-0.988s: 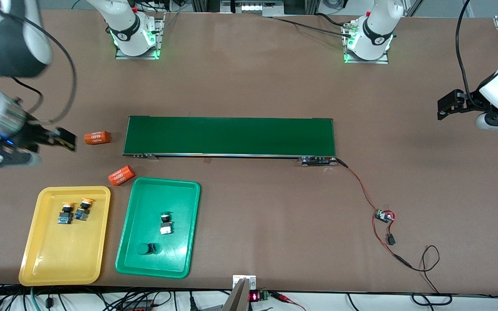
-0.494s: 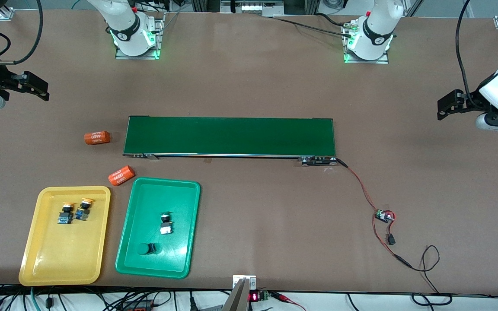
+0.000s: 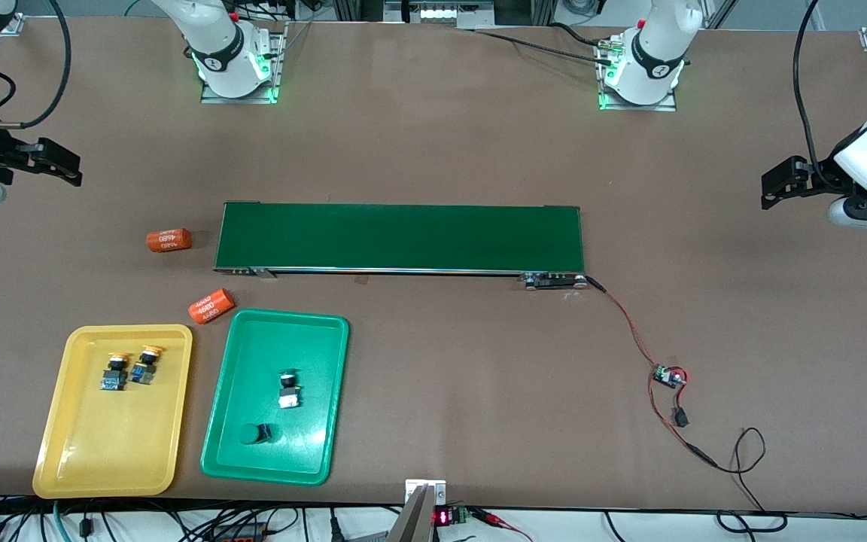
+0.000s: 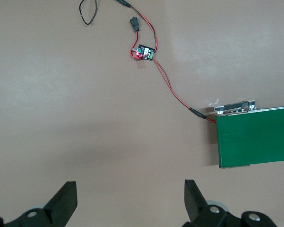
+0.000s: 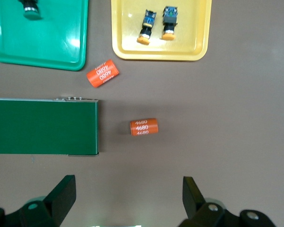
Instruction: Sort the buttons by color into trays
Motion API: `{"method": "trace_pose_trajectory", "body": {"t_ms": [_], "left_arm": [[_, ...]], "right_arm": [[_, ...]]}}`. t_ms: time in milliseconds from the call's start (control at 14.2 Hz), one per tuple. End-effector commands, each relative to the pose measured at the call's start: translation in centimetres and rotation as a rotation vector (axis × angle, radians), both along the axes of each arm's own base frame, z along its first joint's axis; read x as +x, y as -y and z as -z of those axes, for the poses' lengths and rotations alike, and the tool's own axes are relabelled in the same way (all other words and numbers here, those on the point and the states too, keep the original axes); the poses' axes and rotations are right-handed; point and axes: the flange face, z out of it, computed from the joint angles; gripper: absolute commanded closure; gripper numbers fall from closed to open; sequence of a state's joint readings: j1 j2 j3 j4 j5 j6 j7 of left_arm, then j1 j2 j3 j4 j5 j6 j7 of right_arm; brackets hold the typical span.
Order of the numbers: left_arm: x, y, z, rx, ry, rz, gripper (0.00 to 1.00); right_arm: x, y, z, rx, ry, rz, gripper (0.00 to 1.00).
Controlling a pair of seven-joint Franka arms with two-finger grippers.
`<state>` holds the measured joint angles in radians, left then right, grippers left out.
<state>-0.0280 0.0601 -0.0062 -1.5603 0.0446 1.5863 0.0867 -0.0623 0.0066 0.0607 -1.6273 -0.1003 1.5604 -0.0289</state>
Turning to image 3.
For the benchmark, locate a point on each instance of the aluminium frame rack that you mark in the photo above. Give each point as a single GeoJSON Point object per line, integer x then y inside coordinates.
{"type": "Point", "coordinates": [441, 13]}

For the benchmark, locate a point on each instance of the black power strip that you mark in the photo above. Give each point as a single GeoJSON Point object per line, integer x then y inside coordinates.
{"type": "Point", "coordinates": [241, 536]}

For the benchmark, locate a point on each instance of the yellow push button switch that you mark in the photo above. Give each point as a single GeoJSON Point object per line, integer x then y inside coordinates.
{"type": "Point", "coordinates": [114, 373]}
{"type": "Point", "coordinates": [146, 369]}

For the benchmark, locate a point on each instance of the green belt conveyor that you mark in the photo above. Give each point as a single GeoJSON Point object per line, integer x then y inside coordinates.
{"type": "Point", "coordinates": [403, 237]}

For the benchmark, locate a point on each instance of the red clip lead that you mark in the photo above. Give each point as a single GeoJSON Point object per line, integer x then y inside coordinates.
{"type": "Point", "coordinates": [490, 518]}

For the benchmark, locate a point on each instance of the orange 4680 battery cylinder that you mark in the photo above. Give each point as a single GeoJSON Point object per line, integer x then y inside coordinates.
{"type": "Point", "coordinates": [211, 306]}
{"type": "Point", "coordinates": [168, 241]}

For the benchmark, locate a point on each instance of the yellow plastic tray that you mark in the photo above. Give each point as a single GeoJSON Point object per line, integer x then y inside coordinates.
{"type": "Point", "coordinates": [102, 444]}

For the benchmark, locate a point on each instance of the green plastic tray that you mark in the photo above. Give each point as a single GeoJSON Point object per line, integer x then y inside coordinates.
{"type": "Point", "coordinates": [305, 361]}

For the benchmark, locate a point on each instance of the white bracket plate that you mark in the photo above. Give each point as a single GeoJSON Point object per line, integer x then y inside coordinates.
{"type": "Point", "coordinates": [437, 488]}

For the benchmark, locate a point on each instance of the grey metal pole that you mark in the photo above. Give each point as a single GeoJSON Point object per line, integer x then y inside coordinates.
{"type": "Point", "coordinates": [412, 523]}

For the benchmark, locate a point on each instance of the red LED display module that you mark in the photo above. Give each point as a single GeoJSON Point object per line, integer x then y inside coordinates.
{"type": "Point", "coordinates": [445, 517]}

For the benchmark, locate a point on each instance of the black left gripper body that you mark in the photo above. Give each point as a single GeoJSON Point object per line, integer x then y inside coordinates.
{"type": "Point", "coordinates": [814, 173]}

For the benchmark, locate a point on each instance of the small black circuit board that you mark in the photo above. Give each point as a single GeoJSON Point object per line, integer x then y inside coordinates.
{"type": "Point", "coordinates": [667, 375]}

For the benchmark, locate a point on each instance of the green push button red indicator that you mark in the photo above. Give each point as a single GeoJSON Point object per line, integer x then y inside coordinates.
{"type": "Point", "coordinates": [289, 390]}

